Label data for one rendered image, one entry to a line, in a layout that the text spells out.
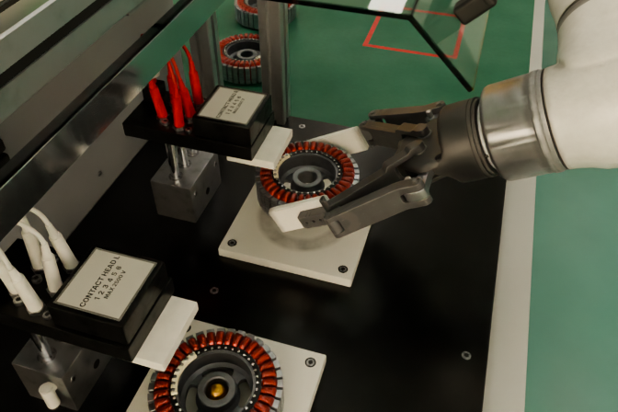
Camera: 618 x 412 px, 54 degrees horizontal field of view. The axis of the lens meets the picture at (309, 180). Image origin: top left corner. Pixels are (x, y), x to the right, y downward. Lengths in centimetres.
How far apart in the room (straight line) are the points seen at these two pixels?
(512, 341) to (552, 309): 104
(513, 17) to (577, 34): 70
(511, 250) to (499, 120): 25
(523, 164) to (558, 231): 137
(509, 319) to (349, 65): 52
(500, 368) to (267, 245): 27
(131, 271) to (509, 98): 33
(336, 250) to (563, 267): 121
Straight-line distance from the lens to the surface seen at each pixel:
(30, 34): 41
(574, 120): 52
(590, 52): 53
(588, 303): 176
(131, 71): 49
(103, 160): 77
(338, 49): 108
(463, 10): 55
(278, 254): 67
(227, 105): 64
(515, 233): 77
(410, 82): 100
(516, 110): 53
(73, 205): 74
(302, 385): 57
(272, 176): 65
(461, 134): 55
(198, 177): 70
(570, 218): 196
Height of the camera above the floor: 128
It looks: 42 degrees down
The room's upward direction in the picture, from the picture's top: straight up
